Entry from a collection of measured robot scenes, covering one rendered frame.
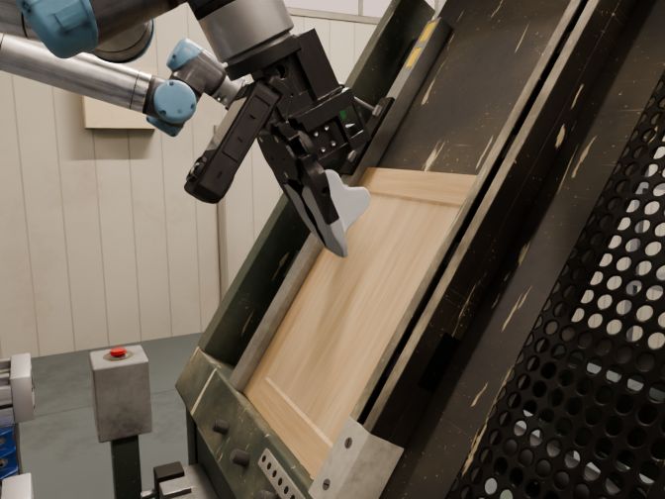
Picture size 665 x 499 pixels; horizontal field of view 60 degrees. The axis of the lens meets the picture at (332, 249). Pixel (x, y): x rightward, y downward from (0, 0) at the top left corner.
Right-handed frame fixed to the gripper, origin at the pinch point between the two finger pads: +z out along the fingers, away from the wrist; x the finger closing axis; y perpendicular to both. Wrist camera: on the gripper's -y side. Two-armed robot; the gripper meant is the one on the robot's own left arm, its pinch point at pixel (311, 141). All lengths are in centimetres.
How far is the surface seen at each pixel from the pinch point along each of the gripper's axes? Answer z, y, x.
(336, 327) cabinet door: 10.6, -18.0, 43.0
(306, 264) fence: 8.8, -1.6, 28.4
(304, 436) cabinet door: 10, -19, 64
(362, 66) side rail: 7.3, 2.9, -30.1
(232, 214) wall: 87, 281, -93
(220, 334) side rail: 9, 29, 44
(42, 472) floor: 20, 183, 99
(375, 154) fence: 10.6, -11.6, 1.0
